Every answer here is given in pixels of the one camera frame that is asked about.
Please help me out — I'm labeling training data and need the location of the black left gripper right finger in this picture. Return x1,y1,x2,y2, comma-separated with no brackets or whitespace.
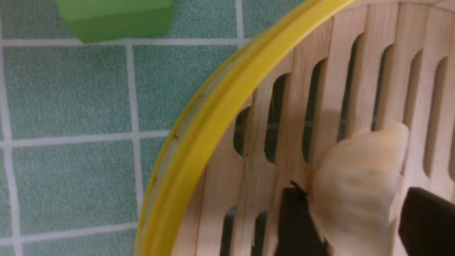
398,187,455,256

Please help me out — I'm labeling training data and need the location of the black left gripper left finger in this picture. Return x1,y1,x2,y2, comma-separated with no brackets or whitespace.
275,181,328,256

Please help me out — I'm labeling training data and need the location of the white dumpling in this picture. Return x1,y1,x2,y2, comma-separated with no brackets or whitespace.
308,121,410,256

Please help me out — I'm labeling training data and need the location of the bamboo steamer tray yellow rim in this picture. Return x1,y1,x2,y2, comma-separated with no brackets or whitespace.
134,0,454,256

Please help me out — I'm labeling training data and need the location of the green checkered tablecloth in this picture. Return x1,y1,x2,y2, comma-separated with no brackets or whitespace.
1,0,301,256

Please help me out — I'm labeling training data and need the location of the green foam cube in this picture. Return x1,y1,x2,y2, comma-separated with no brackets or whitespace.
57,0,174,43

